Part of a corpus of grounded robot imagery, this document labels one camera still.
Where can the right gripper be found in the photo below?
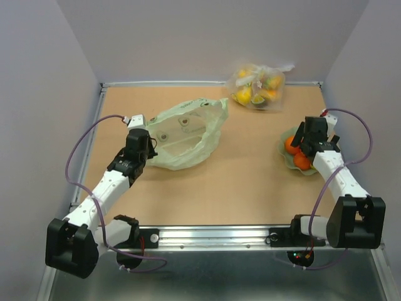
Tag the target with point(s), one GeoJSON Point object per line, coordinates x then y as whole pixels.
{"type": "Point", "coordinates": [298, 139]}

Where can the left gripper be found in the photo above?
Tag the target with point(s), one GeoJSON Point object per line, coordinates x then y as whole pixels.
{"type": "Point", "coordinates": [151, 153]}

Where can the orange fruit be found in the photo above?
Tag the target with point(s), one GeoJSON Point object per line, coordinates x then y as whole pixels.
{"type": "Point", "coordinates": [301, 161]}
{"type": "Point", "coordinates": [289, 148]}

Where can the green plastic bag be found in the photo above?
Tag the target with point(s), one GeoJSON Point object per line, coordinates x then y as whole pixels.
{"type": "Point", "coordinates": [188, 133]}

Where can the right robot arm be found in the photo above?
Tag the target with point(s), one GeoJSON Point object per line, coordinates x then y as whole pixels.
{"type": "Point", "coordinates": [357, 217]}

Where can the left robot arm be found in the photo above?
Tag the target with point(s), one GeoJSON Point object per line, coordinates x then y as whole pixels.
{"type": "Point", "coordinates": [100, 200]}

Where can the clear bag of fruit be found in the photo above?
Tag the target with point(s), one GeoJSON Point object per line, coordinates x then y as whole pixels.
{"type": "Point", "coordinates": [258, 87]}

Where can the green wavy bowl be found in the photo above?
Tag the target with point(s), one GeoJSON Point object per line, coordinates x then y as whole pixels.
{"type": "Point", "coordinates": [288, 159]}

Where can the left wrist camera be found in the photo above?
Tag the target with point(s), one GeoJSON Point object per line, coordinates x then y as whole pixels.
{"type": "Point", "coordinates": [135, 122]}

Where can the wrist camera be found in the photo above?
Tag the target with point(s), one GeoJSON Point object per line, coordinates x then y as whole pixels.
{"type": "Point", "coordinates": [331, 121]}
{"type": "Point", "coordinates": [135, 122]}

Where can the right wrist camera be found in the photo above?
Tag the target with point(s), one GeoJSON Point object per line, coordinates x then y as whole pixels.
{"type": "Point", "coordinates": [331, 121]}

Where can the aluminium front rail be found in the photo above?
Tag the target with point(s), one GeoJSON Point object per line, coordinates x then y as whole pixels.
{"type": "Point", "coordinates": [214, 238]}

